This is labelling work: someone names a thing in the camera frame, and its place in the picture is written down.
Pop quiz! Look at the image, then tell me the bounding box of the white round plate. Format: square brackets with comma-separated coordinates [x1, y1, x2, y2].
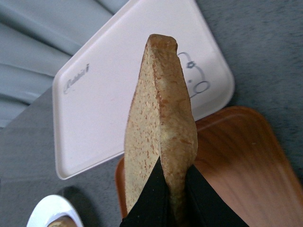
[27, 195, 83, 227]

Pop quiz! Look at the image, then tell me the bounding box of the toasted bread slice top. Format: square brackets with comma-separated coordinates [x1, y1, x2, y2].
[124, 34, 198, 227]

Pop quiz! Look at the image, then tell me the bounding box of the pink rabbit tray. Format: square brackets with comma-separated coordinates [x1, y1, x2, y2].
[53, 0, 235, 180]

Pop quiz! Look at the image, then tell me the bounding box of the brown wooden tray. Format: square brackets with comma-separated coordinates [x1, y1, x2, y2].
[115, 106, 303, 227]

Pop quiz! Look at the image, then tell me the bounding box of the bottom bread slice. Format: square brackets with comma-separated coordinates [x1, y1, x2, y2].
[48, 217, 76, 227]

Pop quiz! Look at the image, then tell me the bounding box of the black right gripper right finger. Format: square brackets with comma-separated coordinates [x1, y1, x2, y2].
[186, 166, 247, 227]

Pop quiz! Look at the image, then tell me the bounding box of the grey-white curtain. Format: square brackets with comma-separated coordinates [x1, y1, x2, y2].
[0, 0, 125, 128]

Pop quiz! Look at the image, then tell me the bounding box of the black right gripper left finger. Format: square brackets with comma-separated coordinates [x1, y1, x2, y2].
[120, 160, 176, 227]

